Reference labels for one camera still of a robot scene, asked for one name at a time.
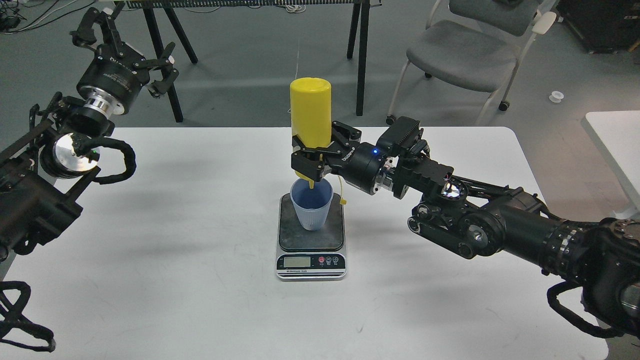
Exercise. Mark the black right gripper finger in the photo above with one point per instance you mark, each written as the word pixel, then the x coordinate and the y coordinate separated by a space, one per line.
pixel 344 137
pixel 314 163

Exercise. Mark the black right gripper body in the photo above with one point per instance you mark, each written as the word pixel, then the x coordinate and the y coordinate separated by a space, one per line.
pixel 359 165

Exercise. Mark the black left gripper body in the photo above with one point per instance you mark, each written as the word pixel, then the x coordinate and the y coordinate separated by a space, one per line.
pixel 112 77

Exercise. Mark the blue plastic cup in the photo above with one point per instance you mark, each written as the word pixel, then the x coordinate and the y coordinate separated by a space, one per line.
pixel 311 204

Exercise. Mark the yellow squeeze bottle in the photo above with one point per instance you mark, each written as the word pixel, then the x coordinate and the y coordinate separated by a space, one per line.
pixel 311 112

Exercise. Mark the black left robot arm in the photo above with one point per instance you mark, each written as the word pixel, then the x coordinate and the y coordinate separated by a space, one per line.
pixel 69 144

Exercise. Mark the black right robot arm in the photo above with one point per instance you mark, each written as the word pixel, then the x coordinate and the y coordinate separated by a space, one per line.
pixel 599 262

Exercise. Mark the digital kitchen scale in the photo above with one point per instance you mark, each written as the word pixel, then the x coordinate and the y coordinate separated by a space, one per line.
pixel 311 255

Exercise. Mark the grey office chair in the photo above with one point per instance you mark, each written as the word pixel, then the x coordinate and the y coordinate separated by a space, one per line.
pixel 471 59

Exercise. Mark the white spool on floor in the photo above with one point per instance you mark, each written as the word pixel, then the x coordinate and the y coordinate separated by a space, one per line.
pixel 556 96

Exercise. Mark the black cabinet in corner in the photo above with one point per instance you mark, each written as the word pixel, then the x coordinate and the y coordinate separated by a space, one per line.
pixel 602 26

